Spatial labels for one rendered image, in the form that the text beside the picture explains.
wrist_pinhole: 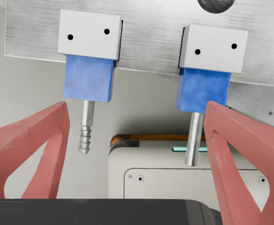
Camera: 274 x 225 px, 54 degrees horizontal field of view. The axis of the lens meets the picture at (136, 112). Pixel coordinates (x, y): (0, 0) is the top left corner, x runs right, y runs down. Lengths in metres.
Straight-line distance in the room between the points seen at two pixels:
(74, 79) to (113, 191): 0.72
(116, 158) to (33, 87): 0.50
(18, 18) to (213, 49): 0.18
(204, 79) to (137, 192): 0.71
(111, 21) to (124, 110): 0.91
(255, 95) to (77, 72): 0.21
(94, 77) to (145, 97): 0.88
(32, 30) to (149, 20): 0.11
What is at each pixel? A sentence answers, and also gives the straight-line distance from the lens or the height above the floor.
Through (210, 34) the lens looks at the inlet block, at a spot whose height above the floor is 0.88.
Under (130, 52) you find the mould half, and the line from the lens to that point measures 0.26.
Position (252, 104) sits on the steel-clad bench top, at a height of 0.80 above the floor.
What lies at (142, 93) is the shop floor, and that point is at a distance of 1.12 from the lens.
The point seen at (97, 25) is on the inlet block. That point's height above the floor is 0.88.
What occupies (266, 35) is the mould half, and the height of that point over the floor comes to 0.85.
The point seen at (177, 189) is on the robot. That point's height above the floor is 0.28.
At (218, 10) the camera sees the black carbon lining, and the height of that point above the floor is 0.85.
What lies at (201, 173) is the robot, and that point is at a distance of 0.93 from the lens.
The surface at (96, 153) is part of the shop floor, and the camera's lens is 1.19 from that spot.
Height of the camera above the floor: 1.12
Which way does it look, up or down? 81 degrees down
